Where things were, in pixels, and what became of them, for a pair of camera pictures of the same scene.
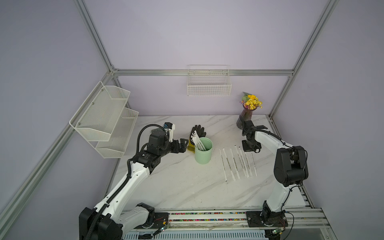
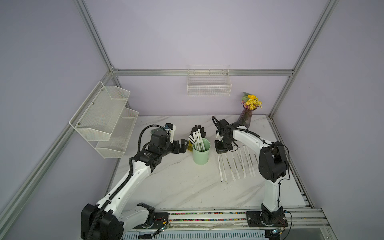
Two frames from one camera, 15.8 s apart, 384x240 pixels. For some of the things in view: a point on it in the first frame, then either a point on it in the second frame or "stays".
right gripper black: [246, 149] → [220, 149]
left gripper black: [181, 149] stays
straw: [234, 164] stays
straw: [223, 165] stays
